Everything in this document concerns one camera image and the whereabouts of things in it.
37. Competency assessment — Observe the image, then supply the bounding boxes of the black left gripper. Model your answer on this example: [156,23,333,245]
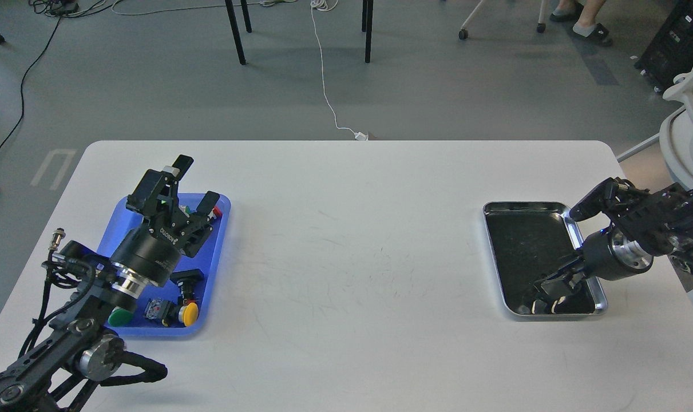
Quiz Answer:
[110,154,221,287]

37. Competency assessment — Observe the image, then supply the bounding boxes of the green push button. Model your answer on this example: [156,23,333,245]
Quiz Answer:
[106,307,134,327]

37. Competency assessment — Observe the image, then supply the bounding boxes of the blue plastic tray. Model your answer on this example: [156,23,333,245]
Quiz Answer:
[97,195,231,339]

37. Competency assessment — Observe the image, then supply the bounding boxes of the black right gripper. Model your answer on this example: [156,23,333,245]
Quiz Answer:
[531,229,632,315]

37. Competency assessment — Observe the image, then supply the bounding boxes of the white floor cable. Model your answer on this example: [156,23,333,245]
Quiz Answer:
[310,0,370,141]

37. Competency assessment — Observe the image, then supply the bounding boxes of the black industrial part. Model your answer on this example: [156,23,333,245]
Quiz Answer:
[170,268,204,306]

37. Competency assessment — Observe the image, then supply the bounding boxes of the blue switch block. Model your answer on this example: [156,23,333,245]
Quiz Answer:
[143,298,174,325]

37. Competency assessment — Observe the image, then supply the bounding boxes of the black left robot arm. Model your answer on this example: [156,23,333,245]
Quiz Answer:
[0,154,221,411]

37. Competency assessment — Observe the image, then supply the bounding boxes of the person legs in jeans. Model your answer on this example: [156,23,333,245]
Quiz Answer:
[549,1,613,47]

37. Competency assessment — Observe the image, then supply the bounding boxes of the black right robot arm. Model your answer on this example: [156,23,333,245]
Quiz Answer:
[520,177,693,315]

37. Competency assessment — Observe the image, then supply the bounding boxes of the black equipment case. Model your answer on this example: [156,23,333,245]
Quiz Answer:
[634,1,693,93]

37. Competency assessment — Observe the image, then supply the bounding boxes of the white office chair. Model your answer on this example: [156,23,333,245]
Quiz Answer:
[616,57,693,192]

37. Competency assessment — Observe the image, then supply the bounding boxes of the yellow push button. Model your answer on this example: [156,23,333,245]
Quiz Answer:
[176,302,199,327]

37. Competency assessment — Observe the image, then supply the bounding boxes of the black floor cable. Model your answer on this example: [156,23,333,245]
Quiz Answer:
[0,11,66,217]

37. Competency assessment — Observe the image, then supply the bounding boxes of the white chair caster leg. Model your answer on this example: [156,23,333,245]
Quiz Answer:
[458,1,549,40]

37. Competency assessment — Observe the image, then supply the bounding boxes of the metal tray with black mat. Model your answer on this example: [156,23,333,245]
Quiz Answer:
[483,201,608,321]

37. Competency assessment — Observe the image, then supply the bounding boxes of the black table leg left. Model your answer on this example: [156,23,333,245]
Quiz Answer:
[225,0,252,65]

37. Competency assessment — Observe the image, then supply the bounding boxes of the black table leg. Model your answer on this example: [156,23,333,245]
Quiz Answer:
[225,0,252,65]
[361,0,374,64]

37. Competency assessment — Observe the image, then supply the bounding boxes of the black table leg right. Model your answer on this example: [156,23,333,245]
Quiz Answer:
[361,0,374,64]

